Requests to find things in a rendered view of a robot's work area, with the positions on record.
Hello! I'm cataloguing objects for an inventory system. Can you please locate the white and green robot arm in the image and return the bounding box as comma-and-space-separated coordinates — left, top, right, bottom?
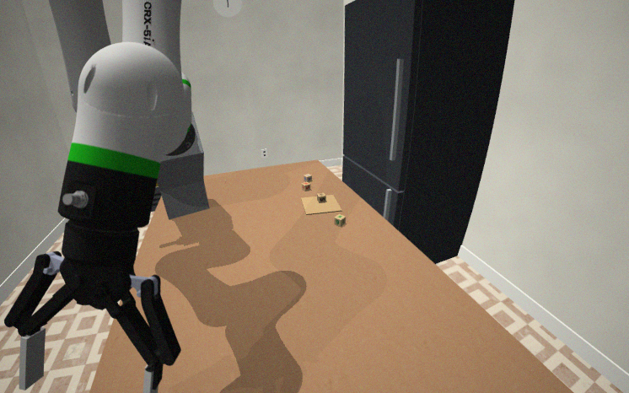
48, 0, 196, 232

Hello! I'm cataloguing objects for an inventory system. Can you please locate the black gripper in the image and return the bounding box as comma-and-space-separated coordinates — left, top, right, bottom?
4, 220, 181, 393

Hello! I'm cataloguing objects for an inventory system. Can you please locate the beige flat mat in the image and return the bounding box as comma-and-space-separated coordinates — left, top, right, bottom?
301, 195, 341, 215

